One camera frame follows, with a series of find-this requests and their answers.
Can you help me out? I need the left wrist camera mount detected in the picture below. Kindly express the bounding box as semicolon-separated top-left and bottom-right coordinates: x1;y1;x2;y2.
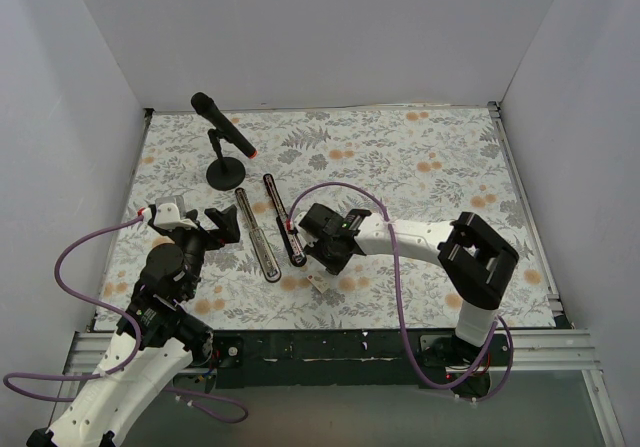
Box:
138;195;197;231

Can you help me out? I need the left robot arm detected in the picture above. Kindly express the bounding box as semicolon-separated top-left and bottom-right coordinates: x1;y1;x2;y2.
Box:
26;196;240;446

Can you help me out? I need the staple box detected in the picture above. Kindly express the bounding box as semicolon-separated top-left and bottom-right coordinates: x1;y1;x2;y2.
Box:
307;273;331;294

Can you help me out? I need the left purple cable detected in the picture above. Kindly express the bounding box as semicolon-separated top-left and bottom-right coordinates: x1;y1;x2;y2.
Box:
2;216;249;423

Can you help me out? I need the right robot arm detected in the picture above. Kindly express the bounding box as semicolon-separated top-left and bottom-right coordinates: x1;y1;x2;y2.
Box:
294;203;519;365

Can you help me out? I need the black microphone orange tip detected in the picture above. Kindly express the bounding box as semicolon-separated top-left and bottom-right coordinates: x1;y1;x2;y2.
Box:
191;92;257;159

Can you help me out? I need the aluminium frame rail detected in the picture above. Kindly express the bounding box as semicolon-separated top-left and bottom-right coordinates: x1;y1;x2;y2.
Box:
63;329;600;374

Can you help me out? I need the floral patterned table mat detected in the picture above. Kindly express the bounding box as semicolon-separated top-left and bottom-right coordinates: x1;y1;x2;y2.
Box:
92;105;557;332

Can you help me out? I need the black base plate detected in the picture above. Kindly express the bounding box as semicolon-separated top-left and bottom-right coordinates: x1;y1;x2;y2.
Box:
153;329;511;393

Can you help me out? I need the black microphone stand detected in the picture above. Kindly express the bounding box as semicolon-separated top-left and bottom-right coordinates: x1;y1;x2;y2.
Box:
206;129;246;191

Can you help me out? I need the grey black stapler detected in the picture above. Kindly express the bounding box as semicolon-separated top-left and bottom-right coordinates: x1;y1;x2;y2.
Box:
234;187;281;283

